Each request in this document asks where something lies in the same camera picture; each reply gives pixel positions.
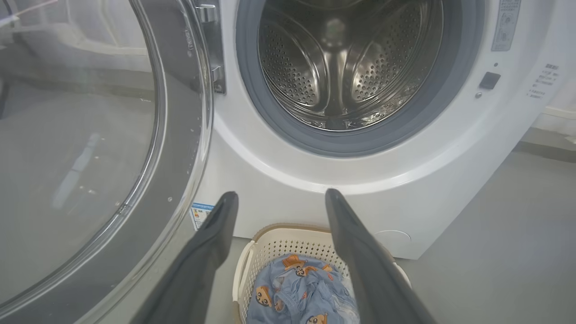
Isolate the blue cartoon print garment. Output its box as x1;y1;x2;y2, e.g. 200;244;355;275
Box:
247;254;360;324

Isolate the metal door hinge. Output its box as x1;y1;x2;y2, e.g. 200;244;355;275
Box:
193;0;226;95

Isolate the black round glass washer door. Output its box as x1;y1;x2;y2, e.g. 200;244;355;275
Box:
0;0;214;324

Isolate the blue energy label sticker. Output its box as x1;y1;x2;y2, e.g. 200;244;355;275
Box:
190;202;216;231

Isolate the white front-load washing machine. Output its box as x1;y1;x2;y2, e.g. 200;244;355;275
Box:
103;0;576;324

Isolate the cream perforated laundry basket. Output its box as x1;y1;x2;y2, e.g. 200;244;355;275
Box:
232;224;411;324

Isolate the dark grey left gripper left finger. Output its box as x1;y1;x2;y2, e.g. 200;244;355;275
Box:
130;191;239;324

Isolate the white printed garment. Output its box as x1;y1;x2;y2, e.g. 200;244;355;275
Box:
341;274;360;318

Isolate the grey warning label sticker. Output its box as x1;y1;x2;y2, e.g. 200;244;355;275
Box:
491;0;522;51

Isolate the black door latch socket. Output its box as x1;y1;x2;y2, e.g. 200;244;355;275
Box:
479;72;501;90

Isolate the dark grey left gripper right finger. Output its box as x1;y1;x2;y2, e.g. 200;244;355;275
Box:
325;188;437;324

